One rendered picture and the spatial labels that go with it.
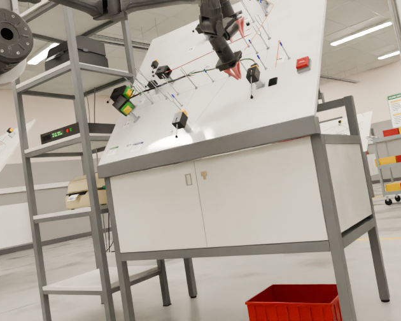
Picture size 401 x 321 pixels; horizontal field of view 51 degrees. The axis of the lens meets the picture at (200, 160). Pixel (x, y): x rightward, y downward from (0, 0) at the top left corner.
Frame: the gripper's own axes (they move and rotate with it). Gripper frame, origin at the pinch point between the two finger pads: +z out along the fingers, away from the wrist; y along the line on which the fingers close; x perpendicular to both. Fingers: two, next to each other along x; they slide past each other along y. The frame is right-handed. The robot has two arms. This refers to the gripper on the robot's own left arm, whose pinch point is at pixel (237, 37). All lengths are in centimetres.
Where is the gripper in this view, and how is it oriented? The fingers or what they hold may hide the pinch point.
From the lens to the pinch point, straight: 181.6
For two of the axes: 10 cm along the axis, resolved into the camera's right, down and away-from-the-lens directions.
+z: 4.1, 8.6, 3.2
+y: -8.1, 1.9, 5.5
